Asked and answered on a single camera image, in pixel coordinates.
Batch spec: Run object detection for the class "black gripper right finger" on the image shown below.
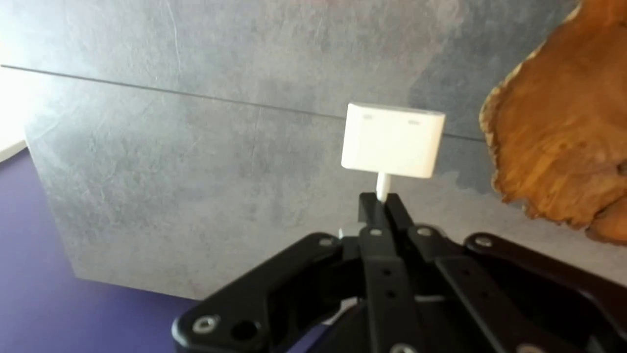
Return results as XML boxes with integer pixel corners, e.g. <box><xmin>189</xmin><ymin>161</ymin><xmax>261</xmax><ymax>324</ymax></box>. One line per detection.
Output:
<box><xmin>385</xmin><ymin>194</ymin><xmax>627</xmax><ymax>353</ymax></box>

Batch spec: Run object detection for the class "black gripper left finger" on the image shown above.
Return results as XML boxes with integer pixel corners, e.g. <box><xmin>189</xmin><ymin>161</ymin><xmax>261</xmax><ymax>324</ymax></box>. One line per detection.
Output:
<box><xmin>171</xmin><ymin>192</ymin><xmax>420</xmax><ymax>353</ymax></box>

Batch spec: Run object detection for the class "white adapter cable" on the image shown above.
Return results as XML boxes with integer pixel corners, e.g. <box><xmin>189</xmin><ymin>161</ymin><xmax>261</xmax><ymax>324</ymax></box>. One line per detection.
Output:
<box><xmin>340</xmin><ymin>102</ymin><xmax>448</xmax><ymax>202</ymax></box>

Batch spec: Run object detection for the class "brown wooden plate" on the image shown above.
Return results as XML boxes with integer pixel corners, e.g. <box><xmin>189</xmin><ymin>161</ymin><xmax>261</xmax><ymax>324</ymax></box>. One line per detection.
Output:
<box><xmin>479</xmin><ymin>0</ymin><xmax>627</xmax><ymax>247</ymax></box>

